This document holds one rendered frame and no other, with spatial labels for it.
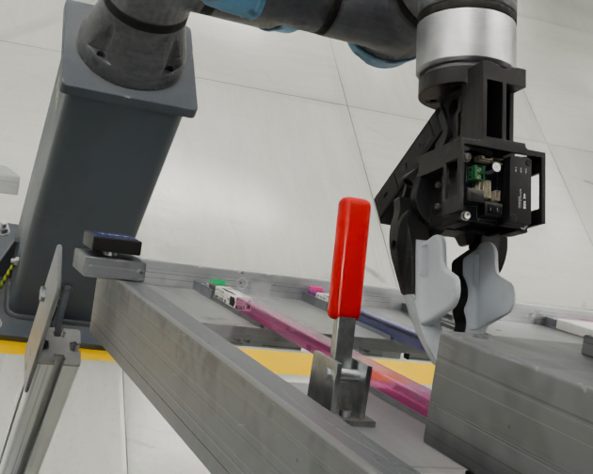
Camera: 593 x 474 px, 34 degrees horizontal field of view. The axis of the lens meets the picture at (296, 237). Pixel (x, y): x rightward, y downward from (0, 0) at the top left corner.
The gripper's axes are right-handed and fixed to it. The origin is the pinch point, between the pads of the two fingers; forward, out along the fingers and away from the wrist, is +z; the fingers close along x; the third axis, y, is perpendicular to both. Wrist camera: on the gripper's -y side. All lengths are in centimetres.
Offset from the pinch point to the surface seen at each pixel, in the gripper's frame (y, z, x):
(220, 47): -154, -84, 28
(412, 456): 23.9, 7.2, -16.1
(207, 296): -19.9, -4.7, -12.3
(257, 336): -6.6, -0.4, -12.3
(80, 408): -102, 5, -7
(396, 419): 17.9, 5.6, -13.6
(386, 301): -24.5, -6.7, 7.9
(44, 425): -39.4, 7.3, -22.2
